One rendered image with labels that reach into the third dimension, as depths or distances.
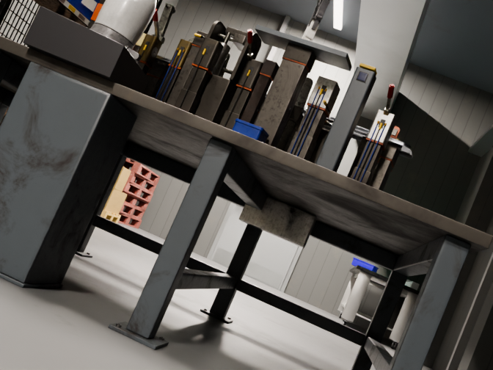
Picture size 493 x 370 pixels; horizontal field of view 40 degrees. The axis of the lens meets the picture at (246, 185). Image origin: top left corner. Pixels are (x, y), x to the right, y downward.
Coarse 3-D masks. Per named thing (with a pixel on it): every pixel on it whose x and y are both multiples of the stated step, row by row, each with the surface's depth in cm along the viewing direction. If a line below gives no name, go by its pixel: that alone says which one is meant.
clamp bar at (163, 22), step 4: (168, 4) 294; (164, 8) 295; (168, 8) 293; (172, 8) 294; (164, 12) 294; (168, 12) 294; (172, 12) 298; (164, 16) 294; (168, 16) 294; (160, 20) 295; (164, 20) 294; (168, 20) 295; (160, 24) 295; (164, 24) 294; (160, 28) 295; (164, 28) 294; (160, 32) 295; (164, 32) 296; (160, 36) 294
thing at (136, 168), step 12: (132, 168) 960; (144, 168) 995; (132, 180) 962; (144, 180) 1012; (156, 180) 1068; (132, 192) 1006; (144, 192) 1065; (132, 204) 1009; (144, 204) 1060; (132, 216) 1021
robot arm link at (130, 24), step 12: (108, 0) 230; (120, 0) 228; (132, 0) 228; (144, 0) 231; (108, 12) 228; (120, 12) 227; (132, 12) 228; (144, 12) 231; (108, 24) 227; (120, 24) 227; (132, 24) 229; (144, 24) 233; (132, 36) 231
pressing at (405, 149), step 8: (160, 56) 298; (168, 64) 306; (304, 112) 284; (328, 120) 281; (328, 128) 292; (360, 128) 269; (352, 136) 288; (360, 136) 283; (400, 144) 263; (408, 144) 263; (400, 152) 280; (408, 152) 275
